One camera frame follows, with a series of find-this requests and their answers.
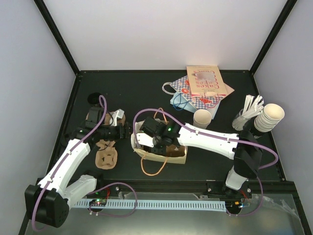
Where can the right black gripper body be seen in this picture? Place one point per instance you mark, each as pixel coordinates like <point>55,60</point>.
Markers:
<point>162,151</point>

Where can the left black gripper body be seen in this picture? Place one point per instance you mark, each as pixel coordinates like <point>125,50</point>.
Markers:
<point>124,135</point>

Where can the brown pulp cup carrier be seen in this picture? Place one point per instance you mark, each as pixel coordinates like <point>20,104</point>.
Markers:
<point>174,151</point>

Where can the kraft paper bag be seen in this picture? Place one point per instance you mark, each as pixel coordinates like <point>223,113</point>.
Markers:
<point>154,138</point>

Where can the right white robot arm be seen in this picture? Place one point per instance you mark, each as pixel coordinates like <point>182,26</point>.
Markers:
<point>241,149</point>

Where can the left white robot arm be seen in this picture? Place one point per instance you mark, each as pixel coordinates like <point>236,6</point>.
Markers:
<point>50,200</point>

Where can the light blue paper bag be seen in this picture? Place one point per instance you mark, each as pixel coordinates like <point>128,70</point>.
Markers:
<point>180,103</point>

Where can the blue checkered paper bag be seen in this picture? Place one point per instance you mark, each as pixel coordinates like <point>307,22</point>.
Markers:
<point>182,87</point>

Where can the small circuit board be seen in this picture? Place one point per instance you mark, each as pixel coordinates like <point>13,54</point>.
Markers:
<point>98,202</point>

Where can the clear stirrer holder cup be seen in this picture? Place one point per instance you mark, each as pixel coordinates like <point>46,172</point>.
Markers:
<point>239,121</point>

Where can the pink cakes paper bag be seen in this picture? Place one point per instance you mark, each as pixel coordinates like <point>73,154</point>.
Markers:
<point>206,81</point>

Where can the white stirrer packets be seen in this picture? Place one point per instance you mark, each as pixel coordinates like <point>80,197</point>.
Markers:
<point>252,106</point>

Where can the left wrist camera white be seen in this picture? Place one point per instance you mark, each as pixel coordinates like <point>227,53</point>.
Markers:
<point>117,116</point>

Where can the light blue cable duct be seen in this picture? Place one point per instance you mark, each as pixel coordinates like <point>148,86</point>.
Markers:
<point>184,205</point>

